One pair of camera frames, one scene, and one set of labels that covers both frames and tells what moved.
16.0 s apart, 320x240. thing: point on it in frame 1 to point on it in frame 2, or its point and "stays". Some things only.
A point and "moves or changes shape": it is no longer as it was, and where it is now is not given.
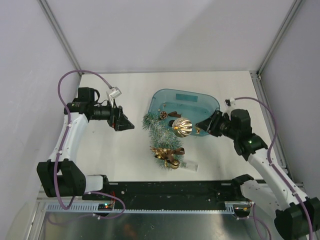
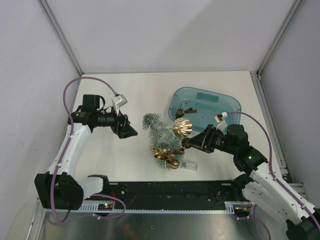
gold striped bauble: [182, 127] stays
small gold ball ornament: [175, 165] stays
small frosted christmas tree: [162, 135] stays
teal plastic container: [195, 106] moves or changes shape
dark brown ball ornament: [170, 123] to [185, 144]
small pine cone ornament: [163, 115] to [180, 111]
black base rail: [170, 193] stays
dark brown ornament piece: [175, 114] to [190, 110]
